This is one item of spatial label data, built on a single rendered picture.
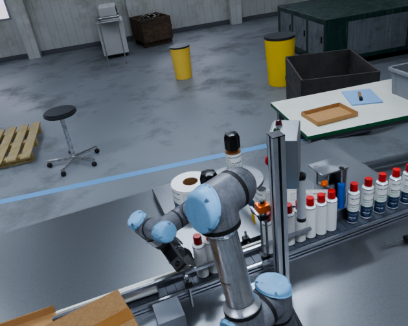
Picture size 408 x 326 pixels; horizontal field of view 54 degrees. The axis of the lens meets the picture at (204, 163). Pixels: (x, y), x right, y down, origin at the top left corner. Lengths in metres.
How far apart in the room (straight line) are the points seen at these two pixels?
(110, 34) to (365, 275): 8.70
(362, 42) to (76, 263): 6.11
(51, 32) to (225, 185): 10.90
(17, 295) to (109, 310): 0.74
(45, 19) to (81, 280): 10.22
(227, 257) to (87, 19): 10.78
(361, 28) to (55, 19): 7.73
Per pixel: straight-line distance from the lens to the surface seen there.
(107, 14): 9.72
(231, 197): 1.04
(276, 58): 6.22
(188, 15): 11.78
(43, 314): 1.84
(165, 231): 1.37
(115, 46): 9.85
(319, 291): 1.70
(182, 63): 7.20
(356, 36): 7.18
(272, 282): 1.34
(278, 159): 1.35
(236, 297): 1.20
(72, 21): 11.68
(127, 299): 1.65
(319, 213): 1.79
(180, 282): 1.70
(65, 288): 1.93
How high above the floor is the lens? 2.07
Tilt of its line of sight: 29 degrees down
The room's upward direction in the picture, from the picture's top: 8 degrees counter-clockwise
